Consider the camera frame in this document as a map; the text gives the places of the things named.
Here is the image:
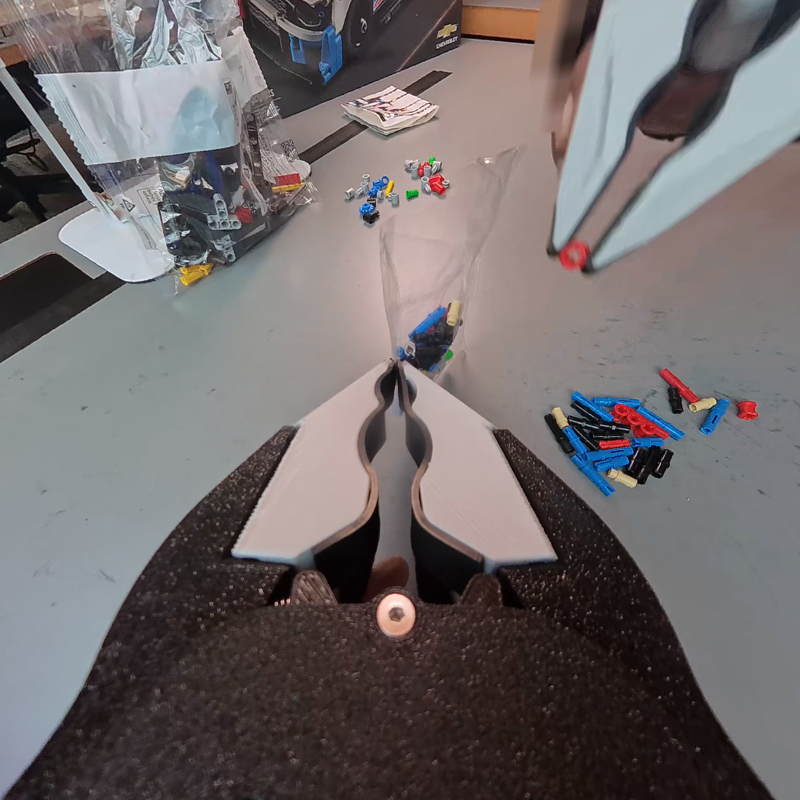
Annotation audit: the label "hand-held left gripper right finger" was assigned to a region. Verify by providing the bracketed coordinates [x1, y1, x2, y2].
[399, 359, 559, 606]

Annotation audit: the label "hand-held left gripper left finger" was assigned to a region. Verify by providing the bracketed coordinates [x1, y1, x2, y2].
[231, 359, 401, 604]

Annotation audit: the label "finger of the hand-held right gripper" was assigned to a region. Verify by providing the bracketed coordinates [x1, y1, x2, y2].
[547, 0, 698, 257]
[583, 0, 800, 275]

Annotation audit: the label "bagged mixed connector pieces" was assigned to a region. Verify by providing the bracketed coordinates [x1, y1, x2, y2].
[397, 300, 466, 375]

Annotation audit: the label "pile of coloured connector pins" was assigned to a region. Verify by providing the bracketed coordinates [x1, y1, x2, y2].
[544, 367, 760, 498]

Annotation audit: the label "small clear plastic bag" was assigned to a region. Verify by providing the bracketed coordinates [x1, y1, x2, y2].
[377, 144, 525, 379]

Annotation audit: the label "person's right hand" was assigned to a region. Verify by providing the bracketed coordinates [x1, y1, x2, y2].
[530, 0, 602, 168]

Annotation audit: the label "person's left hand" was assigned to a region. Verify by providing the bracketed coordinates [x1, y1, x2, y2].
[365, 556, 411, 604]

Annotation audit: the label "wooden board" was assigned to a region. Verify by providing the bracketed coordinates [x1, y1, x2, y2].
[461, 0, 540, 45]

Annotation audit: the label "scatter of small mixed pieces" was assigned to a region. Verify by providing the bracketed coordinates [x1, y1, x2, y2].
[342, 156, 452, 225]

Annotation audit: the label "folded instruction booklet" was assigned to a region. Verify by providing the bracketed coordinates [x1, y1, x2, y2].
[340, 85, 440, 136]

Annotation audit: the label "black toy car set box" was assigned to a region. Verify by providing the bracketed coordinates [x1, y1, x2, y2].
[240, 0, 463, 120]

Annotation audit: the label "large clear bag of parts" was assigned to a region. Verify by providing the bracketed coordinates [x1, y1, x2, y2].
[0, 0, 316, 290]

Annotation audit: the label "white stand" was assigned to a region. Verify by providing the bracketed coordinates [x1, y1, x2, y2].
[0, 62, 179, 283]

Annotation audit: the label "black office chair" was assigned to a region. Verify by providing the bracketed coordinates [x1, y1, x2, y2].
[0, 81, 63, 223]

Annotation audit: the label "crumpled clear plastic bag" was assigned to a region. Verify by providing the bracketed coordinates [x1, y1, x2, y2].
[103, 0, 245, 66]

